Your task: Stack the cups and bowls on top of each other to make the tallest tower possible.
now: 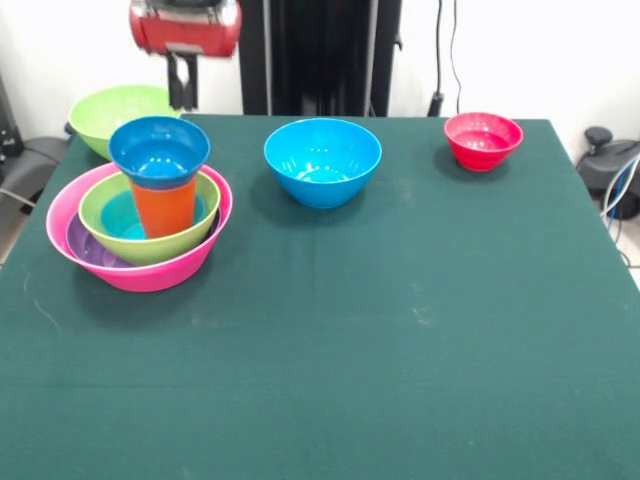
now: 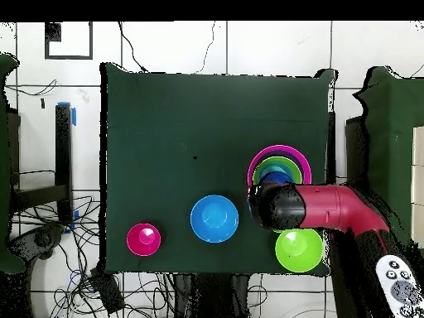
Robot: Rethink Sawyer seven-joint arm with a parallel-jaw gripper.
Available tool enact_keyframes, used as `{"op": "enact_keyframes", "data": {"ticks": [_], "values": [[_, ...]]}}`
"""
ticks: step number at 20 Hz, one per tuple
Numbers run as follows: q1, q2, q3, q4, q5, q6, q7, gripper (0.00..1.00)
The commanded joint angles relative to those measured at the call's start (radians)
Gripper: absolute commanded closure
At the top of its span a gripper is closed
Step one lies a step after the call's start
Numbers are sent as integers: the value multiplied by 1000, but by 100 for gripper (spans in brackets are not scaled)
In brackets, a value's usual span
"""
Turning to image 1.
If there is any large pink bowl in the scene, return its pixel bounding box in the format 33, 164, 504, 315
45, 162, 234, 293

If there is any purple bowl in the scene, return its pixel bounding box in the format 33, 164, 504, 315
66, 209, 222, 270

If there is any green bowl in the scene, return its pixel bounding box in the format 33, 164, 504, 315
67, 84, 183, 161
77, 171, 222, 267

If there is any black wall cable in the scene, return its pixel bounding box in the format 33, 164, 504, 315
429, 0, 464, 119

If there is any small dark blue bowl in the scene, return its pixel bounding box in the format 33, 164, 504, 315
108, 115, 212, 191

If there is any dark green table cloth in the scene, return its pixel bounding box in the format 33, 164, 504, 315
0, 113, 640, 480

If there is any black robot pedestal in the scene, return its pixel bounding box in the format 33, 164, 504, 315
234, 0, 404, 117

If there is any orange cup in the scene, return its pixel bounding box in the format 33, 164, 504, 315
129, 175, 199, 239

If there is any small pink bowl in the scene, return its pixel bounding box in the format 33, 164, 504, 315
443, 111, 525, 173

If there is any bundle of floor cables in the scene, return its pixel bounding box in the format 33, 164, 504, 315
597, 154, 640, 271

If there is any large blue bowl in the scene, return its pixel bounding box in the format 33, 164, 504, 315
263, 117, 384, 210

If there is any light blue straight-sided bowl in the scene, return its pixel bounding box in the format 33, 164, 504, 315
100, 191, 207, 241

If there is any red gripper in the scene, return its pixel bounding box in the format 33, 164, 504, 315
128, 2, 244, 111

